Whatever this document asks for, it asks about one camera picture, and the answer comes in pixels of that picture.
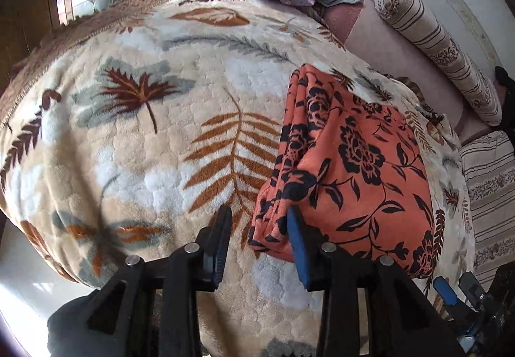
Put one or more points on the wooden window frame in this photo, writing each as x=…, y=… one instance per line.
x=28, y=11

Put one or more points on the striped floral flat cushion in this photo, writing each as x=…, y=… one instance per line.
x=493, y=200

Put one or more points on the pink bed sheet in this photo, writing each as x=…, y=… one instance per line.
x=386, y=39

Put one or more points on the cream leaf-print fleece blanket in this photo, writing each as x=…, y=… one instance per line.
x=161, y=131

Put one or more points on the striped floral bolster pillow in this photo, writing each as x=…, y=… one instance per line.
x=438, y=43

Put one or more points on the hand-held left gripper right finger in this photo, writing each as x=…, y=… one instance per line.
x=301, y=252

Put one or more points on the dark object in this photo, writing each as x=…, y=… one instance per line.
x=506, y=91

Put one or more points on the orange black floral garment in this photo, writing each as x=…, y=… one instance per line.
x=354, y=164

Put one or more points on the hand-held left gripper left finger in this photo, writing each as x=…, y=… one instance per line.
x=218, y=256

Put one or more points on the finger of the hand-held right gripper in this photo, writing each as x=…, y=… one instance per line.
x=444, y=289
x=471, y=288

